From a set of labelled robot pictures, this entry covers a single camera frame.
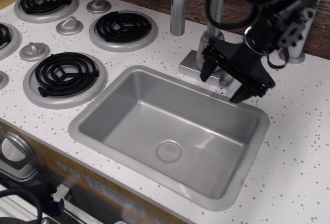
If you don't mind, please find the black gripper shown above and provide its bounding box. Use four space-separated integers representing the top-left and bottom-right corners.
200 38 275 104

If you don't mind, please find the silver faucet lever handle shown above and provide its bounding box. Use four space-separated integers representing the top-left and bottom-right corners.
219 72 235 88

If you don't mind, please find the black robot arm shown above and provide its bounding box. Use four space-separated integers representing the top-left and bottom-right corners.
200 0 318 103

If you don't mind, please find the silver faucet with base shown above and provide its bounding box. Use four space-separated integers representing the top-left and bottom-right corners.
170 0 240 90

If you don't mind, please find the grey plastic sink basin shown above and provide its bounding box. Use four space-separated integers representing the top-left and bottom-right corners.
69 65 270 211

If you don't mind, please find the back right stove burner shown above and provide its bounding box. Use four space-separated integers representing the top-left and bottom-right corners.
89 11 158 53

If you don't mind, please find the silver stove knob back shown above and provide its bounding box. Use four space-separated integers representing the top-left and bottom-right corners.
86 0 111 14

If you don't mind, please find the silver stove knob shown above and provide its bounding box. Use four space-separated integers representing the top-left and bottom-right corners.
86 0 111 14
56 16 84 36
19 42 50 62

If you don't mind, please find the silver stove knob middle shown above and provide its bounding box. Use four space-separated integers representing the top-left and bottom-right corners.
56 16 84 36

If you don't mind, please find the front right stove burner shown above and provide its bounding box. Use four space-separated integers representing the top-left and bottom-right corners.
23 52 107 110

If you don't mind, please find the silver stove knob front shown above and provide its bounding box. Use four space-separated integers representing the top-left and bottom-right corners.
19 42 50 62

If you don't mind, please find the back left stove burner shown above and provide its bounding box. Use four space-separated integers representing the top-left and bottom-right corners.
14 0 79 24

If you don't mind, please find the blue clamp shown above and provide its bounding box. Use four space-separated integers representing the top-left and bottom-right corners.
44 198 65 216

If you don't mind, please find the left edge stove burner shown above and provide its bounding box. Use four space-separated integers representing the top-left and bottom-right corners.
1 23 21 60

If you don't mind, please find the silver stove knob left edge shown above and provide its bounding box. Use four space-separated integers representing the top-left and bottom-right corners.
0 71 9 89

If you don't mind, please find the silver oven dial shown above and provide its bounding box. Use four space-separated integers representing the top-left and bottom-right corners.
1 131 34 169

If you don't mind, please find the black braided cable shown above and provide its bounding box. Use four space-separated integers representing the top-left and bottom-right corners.
205 0 260 29

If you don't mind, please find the white silver post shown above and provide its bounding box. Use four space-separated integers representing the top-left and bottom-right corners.
279 0 320 64

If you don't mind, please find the black cable lower left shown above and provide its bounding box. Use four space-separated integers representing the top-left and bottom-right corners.
0 185 56 224

